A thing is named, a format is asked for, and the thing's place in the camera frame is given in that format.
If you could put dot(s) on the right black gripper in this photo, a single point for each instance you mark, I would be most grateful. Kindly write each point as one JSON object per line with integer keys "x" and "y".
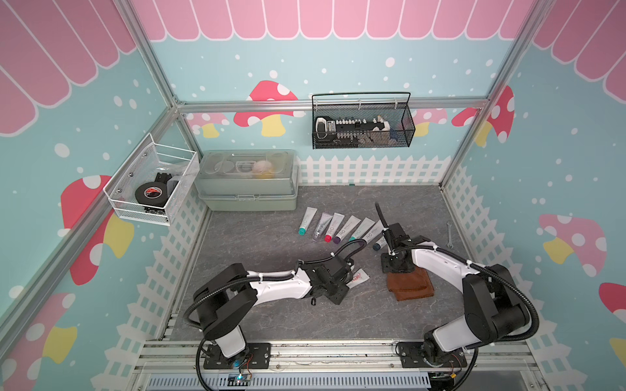
{"x": 385, "y": 266}

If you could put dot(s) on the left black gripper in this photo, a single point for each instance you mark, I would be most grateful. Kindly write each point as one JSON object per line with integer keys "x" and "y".
{"x": 338, "y": 296}

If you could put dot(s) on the brown microfiber cloth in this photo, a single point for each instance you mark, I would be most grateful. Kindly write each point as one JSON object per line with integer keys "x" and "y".
{"x": 410, "y": 286}

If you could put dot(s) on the dark cap toothpaste tube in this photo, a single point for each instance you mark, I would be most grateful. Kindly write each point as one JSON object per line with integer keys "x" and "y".
{"x": 358, "y": 278}
{"x": 380, "y": 244}

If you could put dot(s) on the purple cap toothpaste tube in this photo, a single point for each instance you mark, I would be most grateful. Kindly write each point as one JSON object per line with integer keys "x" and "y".
{"x": 346, "y": 229}
{"x": 374, "y": 232}

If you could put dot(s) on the teal cap toothpaste tube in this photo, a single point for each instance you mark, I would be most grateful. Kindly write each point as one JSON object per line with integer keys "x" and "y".
{"x": 362, "y": 229}
{"x": 308, "y": 216}

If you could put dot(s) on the purple cap toothpaste tube top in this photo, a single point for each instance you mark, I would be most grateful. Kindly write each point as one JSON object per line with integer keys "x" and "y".
{"x": 346, "y": 229}

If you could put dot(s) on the silver foil toothpaste tube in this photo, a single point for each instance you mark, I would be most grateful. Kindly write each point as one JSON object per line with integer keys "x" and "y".
{"x": 322, "y": 225}

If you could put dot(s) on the red cap toothpaste tube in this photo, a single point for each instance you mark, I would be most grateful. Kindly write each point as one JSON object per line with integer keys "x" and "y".
{"x": 334, "y": 224}

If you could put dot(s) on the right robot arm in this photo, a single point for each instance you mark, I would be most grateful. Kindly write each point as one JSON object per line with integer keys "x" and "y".
{"x": 494, "y": 308}

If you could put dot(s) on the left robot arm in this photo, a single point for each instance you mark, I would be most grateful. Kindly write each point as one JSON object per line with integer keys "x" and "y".
{"x": 221, "y": 304}

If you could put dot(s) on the silver wrench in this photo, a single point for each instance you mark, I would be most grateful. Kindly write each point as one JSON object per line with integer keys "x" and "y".
{"x": 450, "y": 244}

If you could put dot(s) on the green plastic storage box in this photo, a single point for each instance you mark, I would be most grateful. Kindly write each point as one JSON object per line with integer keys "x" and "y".
{"x": 249, "y": 180}

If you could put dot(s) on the black power strip in basket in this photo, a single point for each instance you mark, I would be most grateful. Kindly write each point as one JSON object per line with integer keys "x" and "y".
{"x": 346, "y": 131}

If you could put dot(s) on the black tape roll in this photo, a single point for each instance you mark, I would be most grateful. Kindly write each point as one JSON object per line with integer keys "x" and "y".
{"x": 153, "y": 194}

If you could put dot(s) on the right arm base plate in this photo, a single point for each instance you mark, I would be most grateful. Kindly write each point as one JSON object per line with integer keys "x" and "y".
{"x": 425, "y": 354}

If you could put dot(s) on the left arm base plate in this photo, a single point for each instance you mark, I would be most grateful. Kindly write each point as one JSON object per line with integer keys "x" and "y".
{"x": 254, "y": 356}

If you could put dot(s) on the black wire mesh basket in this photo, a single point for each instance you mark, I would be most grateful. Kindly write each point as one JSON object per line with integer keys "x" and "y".
{"x": 393, "y": 107}

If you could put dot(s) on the white wire basket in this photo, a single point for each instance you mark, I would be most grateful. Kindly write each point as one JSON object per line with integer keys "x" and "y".
{"x": 152, "y": 162}

